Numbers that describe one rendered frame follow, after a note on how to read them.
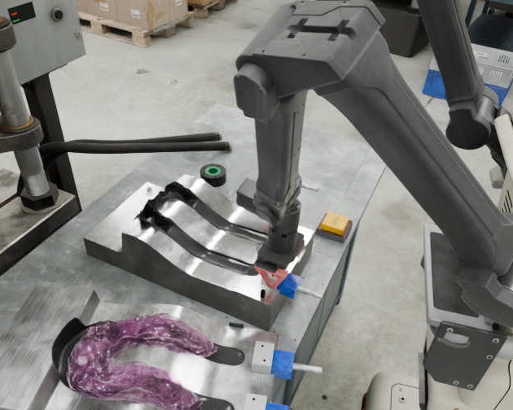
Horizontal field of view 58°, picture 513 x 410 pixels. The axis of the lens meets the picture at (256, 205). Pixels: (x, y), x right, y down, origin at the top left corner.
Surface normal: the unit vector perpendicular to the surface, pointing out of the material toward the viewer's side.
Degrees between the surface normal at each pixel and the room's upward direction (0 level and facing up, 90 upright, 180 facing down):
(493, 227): 58
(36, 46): 90
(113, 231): 0
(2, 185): 0
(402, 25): 90
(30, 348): 0
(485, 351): 90
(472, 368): 90
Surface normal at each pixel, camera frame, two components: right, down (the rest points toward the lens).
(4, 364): 0.04, -0.78
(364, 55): 0.50, 0.05
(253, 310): -0.44, 0.55
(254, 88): -0.56, 0.78
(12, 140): 0.46, 0.57
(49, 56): 0.90, 0.30
